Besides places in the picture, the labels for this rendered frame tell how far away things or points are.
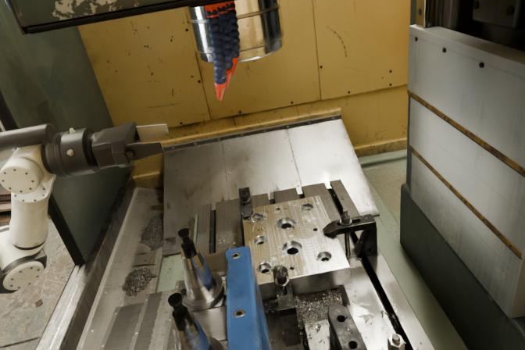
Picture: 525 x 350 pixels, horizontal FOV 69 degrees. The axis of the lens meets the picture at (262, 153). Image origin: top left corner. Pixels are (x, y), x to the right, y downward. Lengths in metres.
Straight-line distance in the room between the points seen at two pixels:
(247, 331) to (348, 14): 1.51
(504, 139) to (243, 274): 0.51
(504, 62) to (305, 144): 1.19
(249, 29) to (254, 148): 1.22
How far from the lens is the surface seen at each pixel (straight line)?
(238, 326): 0.52
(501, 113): 0.79
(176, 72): 1.78
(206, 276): 0.55
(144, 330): 1.26
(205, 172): 1.78
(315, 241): 0.97
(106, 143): 0.75
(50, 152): 0.79
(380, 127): 2.03
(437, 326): 1.29
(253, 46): 0.64
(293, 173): 1.71
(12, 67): 1.31
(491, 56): 0.79
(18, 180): 0.81
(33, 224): 0.93
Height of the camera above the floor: 1.63
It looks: 27 degrees down
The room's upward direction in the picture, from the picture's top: 10 degrees counter-clockwise
